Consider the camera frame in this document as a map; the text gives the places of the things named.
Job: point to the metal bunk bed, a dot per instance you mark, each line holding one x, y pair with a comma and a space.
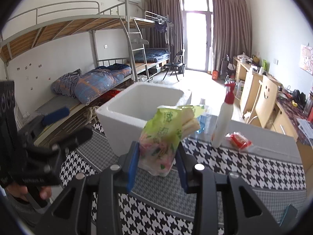
42, 44

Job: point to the white styrofoam box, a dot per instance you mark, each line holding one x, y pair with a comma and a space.
124, 116

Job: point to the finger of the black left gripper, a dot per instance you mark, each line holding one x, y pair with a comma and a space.
74, 140
55, 116

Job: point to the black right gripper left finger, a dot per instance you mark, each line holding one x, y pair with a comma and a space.
70, 213

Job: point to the white pump bottle red cap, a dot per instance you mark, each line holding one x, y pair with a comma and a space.
224, 116

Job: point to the blue patterned quilt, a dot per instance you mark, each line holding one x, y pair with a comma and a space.
91, 85

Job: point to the houndstooth table mat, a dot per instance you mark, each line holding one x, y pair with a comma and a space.
272, 167

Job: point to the black folding chair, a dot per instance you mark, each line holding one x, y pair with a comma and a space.
175, 64

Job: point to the brown curtain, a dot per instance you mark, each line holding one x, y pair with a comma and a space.
232, 30

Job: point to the teal smartphone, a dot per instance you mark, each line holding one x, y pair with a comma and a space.
289, 216

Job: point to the wooden desk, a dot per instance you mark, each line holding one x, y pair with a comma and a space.
285, 119

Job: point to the pink cartoon wall picture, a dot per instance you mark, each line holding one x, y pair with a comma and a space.
306, 61

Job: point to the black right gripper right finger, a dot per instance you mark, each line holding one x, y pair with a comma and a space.
222, 200

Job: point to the person's left hand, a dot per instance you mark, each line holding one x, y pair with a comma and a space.
16, 194

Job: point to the wooden smiley face chair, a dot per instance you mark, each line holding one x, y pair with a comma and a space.
265, 101

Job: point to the red snack packet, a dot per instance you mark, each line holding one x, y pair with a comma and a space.
238, 141

